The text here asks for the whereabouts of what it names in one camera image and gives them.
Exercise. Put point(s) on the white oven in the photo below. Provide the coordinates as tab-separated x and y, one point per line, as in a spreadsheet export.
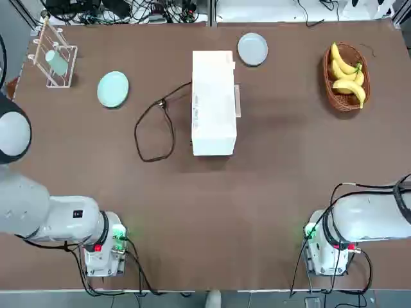
213	106

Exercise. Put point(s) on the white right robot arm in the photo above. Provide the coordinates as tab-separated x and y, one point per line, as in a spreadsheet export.
363	218

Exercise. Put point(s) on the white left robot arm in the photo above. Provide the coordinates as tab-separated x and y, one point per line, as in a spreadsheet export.
64	221

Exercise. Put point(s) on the mint green plate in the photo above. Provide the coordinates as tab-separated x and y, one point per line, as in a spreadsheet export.
113	90

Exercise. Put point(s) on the grey plate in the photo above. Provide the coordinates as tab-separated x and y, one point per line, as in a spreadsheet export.
252	49

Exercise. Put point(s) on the brown wicker basket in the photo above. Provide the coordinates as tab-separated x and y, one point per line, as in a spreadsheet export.
348	100

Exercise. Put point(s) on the yellow banana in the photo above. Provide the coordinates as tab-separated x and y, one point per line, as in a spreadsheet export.
338	73
351	87
360	78
342	61

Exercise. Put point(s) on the mint green cup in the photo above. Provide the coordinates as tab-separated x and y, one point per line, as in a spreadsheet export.
57	63

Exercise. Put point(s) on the aluminium frame post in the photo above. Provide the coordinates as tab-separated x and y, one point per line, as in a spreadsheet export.
212	13

